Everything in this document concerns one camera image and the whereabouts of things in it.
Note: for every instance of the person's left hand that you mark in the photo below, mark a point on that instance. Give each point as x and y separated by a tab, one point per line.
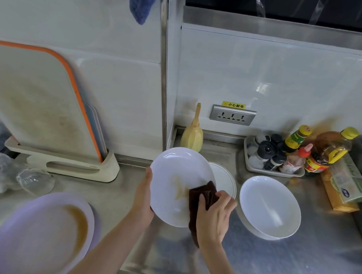
142	205

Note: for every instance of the person's right hand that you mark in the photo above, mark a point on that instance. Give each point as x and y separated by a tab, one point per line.
212	223

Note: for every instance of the person's right thumb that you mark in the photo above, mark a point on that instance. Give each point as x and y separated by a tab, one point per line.
203	204

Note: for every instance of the person's left thumb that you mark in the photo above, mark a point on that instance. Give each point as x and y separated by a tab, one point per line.
148	178

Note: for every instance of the dark brown cloth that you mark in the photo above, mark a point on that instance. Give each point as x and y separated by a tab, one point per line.
199	196

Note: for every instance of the stained white plate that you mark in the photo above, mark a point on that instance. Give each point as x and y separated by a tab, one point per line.
174	176

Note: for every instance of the person's right forearm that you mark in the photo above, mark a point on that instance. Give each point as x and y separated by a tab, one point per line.
223	273

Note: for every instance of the person's left forearm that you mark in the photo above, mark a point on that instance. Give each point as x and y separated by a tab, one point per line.
109	252

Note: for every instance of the white plate with grey rim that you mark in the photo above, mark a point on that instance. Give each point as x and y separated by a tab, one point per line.
224	181

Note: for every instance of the white bowl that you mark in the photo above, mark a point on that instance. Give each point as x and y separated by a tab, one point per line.
248	229
268	204

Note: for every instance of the yellow squeeze bottle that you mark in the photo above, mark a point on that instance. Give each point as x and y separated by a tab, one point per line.
192	136

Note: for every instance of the blue cutting board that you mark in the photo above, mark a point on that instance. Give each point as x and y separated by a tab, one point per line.
96	130

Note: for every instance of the white condiment tray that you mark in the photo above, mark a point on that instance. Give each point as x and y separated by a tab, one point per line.
274	173

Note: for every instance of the large black-lidded spice shaker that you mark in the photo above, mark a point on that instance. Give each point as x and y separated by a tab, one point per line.
264	154

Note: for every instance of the cream cutting board holder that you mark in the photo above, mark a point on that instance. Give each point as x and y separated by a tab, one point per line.
69	166

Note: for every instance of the small black-lidded spice shaker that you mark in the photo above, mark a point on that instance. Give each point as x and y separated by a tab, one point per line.
275	162

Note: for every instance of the grey-lidded clear spice shaker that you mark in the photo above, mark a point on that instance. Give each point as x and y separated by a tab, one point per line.
260	139

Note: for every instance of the silver power outlet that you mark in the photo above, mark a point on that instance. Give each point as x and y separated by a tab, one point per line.
232	115

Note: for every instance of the black-capped spice jar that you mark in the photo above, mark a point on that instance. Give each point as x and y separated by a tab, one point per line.
276	138

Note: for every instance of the red-capped sauce bottle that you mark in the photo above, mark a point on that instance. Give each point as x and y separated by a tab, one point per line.
296	160

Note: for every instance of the metal corner strip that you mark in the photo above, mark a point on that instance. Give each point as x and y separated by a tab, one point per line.
163	76

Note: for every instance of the yellow warning sticker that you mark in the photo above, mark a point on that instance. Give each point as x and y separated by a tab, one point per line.
234	105

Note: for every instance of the green-label bottle with yellow cap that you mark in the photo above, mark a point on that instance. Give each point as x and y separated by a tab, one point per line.
296	138

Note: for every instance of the stained lavender plate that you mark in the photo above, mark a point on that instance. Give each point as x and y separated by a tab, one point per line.
40	236

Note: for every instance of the orange box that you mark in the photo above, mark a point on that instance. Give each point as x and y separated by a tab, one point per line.
337	201

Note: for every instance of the oil bottle with yellow cap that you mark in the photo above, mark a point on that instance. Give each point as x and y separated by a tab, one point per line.
328	149

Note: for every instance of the orange-rimmed cutting board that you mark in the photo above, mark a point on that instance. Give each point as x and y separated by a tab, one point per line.
31	95

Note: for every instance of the green packet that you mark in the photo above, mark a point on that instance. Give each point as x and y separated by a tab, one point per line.
352	180

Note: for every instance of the steel window sill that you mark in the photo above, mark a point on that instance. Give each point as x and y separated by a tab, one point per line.
274	28

